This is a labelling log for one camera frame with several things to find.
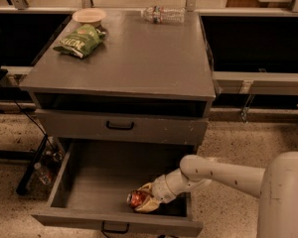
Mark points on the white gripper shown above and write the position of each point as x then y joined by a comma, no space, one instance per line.
159,190

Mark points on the red coke can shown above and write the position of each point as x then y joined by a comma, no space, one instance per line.
136,198

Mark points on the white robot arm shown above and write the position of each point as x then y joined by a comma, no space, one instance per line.
276,187

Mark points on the open grey lower drawer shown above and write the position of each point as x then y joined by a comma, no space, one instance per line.
95,179

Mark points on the grey drawer cabinet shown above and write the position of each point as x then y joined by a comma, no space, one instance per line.
140,69

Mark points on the closed grey upper drawer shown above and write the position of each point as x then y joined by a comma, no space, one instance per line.
147,129

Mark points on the plastic bottle on floor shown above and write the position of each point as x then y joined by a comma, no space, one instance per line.
44,174

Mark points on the black pole on floor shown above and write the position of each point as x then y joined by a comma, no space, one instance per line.
22,186

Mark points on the green chip bag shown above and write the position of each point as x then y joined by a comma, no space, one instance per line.
81,42

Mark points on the clear plastic water bottle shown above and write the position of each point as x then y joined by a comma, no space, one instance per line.
163,15

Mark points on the beige bowl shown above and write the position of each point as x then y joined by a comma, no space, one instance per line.
92,16

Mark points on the black drawer handle lower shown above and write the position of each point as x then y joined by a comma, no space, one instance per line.
115,227

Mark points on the black drawer handle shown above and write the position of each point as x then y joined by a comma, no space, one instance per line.
115,227
121,127

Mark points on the black drawer handle upper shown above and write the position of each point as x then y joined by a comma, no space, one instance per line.
121,127

